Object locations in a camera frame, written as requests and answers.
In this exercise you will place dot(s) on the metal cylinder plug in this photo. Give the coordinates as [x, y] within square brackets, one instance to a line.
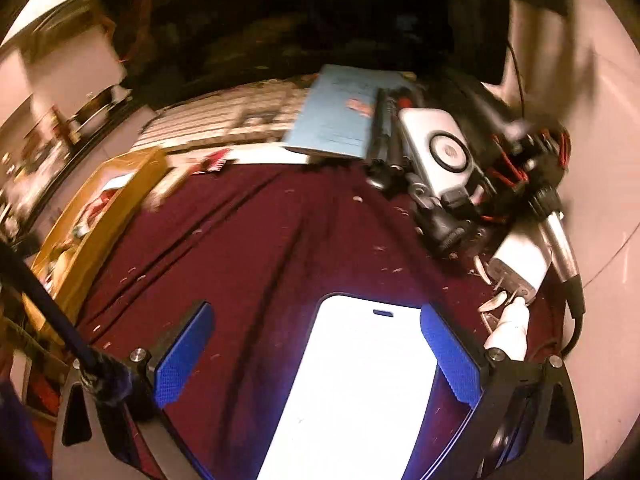
[562, 245]

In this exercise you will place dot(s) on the black tripod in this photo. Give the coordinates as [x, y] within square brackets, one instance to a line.
[386, 125]

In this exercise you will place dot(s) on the smartphone with white screen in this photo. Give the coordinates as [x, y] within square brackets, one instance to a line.
[360, 385]

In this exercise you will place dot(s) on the blue notebook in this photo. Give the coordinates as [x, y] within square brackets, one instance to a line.
[335, 110]

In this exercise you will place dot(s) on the white cylindrical plug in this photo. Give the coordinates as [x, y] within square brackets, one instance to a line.
[510, 330]

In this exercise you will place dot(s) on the pile of mixed snack packets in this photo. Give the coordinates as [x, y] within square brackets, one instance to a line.
[95, 205]

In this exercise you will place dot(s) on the red striped candy packet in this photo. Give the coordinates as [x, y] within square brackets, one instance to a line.
[217, 160]

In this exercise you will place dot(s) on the dark red cloth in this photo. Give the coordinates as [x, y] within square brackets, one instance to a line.
[275, 240]

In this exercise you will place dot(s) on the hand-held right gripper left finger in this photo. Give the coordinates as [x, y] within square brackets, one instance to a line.
[182, 355]

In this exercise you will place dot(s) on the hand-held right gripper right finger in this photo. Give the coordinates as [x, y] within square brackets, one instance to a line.
[450, 355]

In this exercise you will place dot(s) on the white charger plug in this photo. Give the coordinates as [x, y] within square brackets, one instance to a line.
[520, 255]

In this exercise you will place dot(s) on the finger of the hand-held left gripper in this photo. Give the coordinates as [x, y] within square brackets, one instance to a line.
[55, 310]

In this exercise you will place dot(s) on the white power bank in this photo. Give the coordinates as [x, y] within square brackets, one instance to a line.
[425, 130]

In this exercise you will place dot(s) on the white keyboard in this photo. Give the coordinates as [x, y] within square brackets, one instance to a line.
[215, 115]

